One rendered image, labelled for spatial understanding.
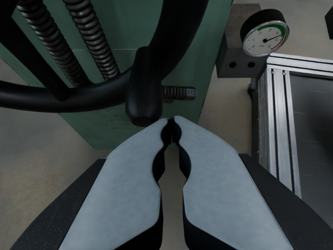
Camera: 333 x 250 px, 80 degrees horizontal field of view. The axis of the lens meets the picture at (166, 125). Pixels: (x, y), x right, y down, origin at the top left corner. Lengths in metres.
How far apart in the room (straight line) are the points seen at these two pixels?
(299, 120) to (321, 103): 0.13
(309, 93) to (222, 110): 0.36
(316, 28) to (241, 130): 0.91
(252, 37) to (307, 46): 1.19
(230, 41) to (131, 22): 0.17
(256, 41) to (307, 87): 0.66
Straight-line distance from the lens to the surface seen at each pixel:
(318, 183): 0.82
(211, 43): 0.41
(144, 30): 0.39
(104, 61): 0.26
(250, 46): 0.35
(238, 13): 0.45
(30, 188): 1.06
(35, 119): 1.18
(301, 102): 0.93
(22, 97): 0.26
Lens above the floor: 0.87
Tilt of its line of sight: 64 degrees down
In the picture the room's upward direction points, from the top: 2 degrees counter-clockwise
